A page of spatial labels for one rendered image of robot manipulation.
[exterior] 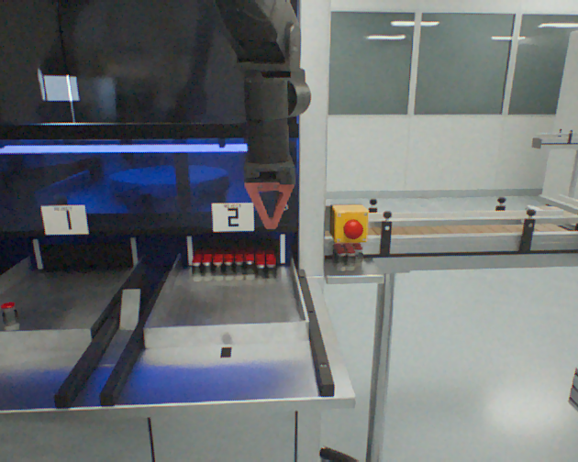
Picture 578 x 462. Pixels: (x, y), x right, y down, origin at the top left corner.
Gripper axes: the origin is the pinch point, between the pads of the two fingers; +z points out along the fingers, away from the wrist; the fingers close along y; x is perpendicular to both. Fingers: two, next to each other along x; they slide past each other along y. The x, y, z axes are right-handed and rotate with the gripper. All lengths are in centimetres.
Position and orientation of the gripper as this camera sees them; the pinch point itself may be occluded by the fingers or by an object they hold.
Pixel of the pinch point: (271, 223)
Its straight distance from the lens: 62.6
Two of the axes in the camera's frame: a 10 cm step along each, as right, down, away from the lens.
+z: 0.2, 9.5, 3.2
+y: -0.6, -3.2, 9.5
